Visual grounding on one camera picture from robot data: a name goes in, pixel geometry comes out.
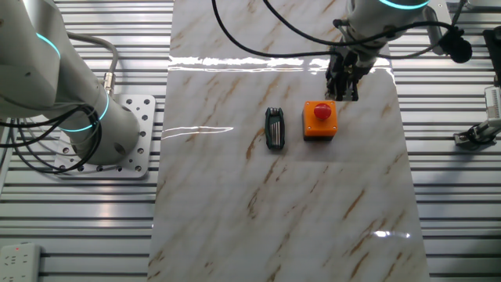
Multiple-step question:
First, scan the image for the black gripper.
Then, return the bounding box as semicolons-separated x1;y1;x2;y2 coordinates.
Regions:
325;47;377;103

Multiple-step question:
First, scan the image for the orange box with red button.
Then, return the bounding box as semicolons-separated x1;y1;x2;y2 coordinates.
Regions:
301;100;339;143

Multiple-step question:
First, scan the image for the dark green hex key set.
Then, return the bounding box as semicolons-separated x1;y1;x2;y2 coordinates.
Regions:
264;107;287;151

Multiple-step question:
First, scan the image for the white marble pattern sheet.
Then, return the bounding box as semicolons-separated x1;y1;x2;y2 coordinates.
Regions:
146;0;431;282

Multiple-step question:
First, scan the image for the black block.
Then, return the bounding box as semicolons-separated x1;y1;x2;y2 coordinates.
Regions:
482;26;501;84

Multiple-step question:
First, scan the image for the white power strip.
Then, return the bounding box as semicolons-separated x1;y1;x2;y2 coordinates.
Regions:
0;242;42;282

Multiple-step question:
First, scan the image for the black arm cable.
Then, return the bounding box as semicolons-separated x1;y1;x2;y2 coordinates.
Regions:
211;0;340;59
261;0;457;48

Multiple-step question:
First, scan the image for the black small camera stand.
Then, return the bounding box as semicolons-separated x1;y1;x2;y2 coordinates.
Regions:
452;117;501;152

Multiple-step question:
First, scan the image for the perforated metal robot base plate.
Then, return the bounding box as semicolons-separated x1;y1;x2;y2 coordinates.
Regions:
52;93;157;180

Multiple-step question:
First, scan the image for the thick grey cable with connector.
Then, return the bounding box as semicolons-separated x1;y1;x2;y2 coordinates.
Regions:
66;31;119;97

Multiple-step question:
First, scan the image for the thin robot cable bundle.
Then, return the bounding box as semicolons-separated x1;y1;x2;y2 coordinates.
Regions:
0;103;103;175

